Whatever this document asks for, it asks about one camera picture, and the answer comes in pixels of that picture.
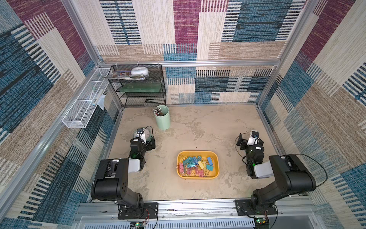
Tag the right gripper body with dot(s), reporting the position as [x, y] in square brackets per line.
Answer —
[243, 144]

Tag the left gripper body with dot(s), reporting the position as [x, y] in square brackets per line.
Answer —
[147, 147]

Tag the pink binder clip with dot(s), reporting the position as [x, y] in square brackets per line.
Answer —
[181, 168]

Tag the teal binder clip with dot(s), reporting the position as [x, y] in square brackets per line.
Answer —
[209, 167]
[190, 162]

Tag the yellow storage tray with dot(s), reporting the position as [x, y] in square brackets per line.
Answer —
[197, 172]

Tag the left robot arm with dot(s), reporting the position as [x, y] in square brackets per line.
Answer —
[111, 179]

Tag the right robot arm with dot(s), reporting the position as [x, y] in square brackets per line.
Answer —
[290, 175]

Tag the mint green alarm clock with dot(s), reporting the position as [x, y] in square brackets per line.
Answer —
[148, 134]

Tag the pens in cup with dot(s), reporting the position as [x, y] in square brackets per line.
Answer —
[158, 112]

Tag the mint green pen cup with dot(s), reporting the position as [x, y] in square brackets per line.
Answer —
[163, 122]

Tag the magazines on shelf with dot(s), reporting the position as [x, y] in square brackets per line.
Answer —
[126, 75]

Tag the white round device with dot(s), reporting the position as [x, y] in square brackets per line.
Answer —
[140, 71]

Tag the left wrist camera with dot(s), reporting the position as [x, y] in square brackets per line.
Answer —
[140, 132]

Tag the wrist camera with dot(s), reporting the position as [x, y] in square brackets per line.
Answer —
[140, 132]
[253, 139]

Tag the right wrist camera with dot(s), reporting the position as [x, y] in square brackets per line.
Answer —
[253, 139]

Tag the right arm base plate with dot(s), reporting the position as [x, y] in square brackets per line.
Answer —
[244, 207]

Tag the black wire shelf rack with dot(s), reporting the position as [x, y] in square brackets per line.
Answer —
[150, 92]

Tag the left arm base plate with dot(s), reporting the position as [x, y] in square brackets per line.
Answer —
[148, 211]

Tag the white wire wall basket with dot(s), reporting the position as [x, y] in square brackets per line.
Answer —
[90, 97]

